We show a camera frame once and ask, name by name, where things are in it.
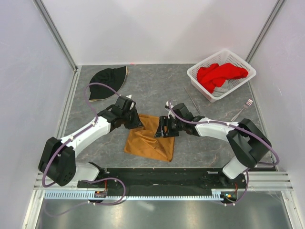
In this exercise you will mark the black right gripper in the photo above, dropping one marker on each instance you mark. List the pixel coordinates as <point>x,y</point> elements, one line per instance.
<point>164,121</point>

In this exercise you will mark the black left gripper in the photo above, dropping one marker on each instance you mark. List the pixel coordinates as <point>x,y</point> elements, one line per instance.
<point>137,122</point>

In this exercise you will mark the orange cloth napkin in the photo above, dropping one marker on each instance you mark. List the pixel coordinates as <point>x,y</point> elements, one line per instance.
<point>141,141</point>

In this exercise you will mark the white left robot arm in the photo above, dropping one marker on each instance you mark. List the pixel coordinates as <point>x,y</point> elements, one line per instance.
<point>58,161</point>

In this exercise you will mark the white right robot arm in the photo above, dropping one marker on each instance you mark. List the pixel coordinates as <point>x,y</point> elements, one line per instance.
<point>248,143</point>

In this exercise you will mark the black bucket hat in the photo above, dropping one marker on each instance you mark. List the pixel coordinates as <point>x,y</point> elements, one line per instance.
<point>112,77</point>

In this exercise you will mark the silver knife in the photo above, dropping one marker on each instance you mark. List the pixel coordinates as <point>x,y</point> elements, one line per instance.
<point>196,107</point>

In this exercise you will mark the grey cloth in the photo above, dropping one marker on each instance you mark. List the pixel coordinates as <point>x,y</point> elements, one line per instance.
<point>219,91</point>

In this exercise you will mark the red cloth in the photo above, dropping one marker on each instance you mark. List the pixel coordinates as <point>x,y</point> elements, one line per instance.
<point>215,75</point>

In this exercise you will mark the silver fork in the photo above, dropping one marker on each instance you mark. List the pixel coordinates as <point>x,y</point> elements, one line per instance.
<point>245,106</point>

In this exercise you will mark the white plastic basket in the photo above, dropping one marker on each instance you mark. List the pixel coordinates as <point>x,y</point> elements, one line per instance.
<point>221,57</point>

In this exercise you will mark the aluminium front rail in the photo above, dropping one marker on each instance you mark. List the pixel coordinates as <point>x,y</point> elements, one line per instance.
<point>258,180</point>

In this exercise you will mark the slotted cable duct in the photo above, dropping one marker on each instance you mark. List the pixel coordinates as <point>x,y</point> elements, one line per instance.
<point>95,195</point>

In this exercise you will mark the left aluminium frame post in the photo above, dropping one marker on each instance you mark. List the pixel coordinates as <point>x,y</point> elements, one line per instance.
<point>54,31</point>

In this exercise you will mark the aluminium frame post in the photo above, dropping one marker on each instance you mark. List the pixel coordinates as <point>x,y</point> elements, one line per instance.
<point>54,31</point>
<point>265,29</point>

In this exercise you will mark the right aluminium frame post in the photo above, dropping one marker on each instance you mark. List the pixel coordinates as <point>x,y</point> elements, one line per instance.
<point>265,29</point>

